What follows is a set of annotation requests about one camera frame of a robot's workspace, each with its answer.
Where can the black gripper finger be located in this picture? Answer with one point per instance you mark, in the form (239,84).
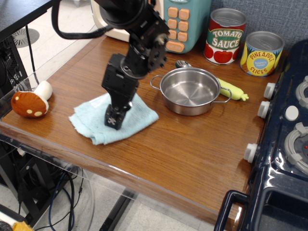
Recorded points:
(119,118)
(109,120)

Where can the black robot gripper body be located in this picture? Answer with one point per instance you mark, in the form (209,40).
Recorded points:
(119,85)

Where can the light blue cloth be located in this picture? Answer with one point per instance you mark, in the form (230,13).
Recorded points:
(88,120)

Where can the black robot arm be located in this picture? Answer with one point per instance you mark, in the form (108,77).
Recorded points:
(137,65)

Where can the stainless steel pot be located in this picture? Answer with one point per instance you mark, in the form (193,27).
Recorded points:
(190,91)

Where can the metal spoon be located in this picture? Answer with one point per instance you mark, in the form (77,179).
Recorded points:
(182,65)

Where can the brown plush mushroom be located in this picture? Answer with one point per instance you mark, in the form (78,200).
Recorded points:
(32,104)

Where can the teal toy microwave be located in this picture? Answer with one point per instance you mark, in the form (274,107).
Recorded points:
(185,24)

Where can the yellow-green toy vegetable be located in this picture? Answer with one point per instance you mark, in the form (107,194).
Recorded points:
(234,92)

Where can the tomato sauce can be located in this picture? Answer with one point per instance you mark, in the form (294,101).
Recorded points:
(225,32)

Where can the white stove knob lower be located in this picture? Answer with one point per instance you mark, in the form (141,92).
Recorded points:
(250,152)

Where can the white stove knob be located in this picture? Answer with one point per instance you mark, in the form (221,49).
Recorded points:
(263,109)
(269,90)
(250,152)

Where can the white stove knob middle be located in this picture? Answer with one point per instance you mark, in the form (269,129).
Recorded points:
(263,109)

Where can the pineapple slices can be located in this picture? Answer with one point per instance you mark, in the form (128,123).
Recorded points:
(261,54)

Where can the white stove knob upper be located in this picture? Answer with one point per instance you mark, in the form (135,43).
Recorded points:
(269,90)

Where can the dark blue toy stove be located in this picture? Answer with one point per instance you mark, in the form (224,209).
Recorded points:
(277,199)

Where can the black desk frame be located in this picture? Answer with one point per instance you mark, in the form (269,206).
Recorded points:
(14,15)

